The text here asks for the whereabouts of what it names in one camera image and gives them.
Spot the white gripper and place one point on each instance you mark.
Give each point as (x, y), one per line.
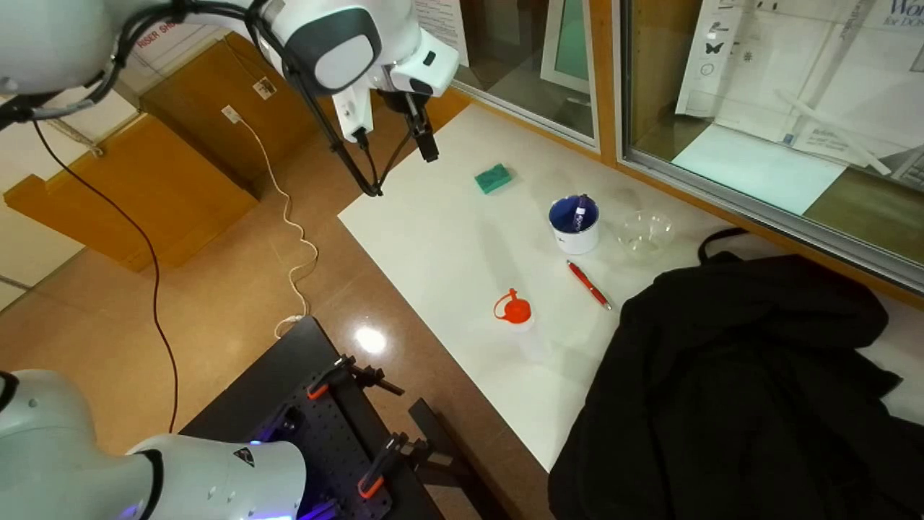
(426, 71)

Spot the red squeeze bottle cap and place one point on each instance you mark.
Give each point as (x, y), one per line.
(512, 306)

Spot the black cloth jacket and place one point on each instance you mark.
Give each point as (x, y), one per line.
(741, 390)

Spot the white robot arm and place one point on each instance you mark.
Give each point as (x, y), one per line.
(64, 55)

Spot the green sponge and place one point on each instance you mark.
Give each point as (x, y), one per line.
(491, 180)

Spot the white blue mug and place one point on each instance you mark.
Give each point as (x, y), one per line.
(575, 222)

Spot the cardboard box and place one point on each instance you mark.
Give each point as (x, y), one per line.
(181, 170)

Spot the red pen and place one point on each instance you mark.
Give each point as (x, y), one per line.
(588, 283)

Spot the clear glass cup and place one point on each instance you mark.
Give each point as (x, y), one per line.
(642, 230)

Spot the orange clamp rear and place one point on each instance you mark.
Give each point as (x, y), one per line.
(348, 370)

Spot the orange clamp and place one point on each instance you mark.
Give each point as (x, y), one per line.
(348, 370)
(396, 452)

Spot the black breadboard table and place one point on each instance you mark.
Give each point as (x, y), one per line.
(340, 436)

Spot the orange clamp front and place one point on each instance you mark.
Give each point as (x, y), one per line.
(396, 452)

